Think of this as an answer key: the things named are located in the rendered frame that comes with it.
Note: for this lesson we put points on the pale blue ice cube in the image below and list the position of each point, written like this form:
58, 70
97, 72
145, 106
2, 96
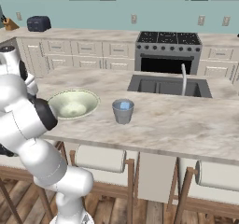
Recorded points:
125, 105

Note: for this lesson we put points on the grey curved tap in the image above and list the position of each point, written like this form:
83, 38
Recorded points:
184, 78

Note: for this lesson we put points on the white wall socket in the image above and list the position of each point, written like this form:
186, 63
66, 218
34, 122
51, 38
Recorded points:
19, 16
226, 20
201, 20
133, 18

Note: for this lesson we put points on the grey sink basin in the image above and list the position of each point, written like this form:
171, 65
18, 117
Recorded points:
169, 86

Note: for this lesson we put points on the grey glass of water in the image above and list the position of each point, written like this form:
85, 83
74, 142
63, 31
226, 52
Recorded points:
123, 115

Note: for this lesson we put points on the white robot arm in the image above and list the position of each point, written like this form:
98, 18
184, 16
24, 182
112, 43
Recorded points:
31, 146

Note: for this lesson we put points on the wooden knife block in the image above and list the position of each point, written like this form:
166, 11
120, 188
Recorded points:
10, 23

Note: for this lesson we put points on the cream cupboard run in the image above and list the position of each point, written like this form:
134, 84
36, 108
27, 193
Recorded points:
74, 55
219, 62

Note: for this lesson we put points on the steel oven with hob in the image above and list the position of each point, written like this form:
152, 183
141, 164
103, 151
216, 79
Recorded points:
168, 52

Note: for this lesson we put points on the pale green bowl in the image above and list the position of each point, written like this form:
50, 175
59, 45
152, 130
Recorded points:
74, 104

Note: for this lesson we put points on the dark blue toaster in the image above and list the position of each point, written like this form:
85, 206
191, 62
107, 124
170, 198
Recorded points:
38, 23

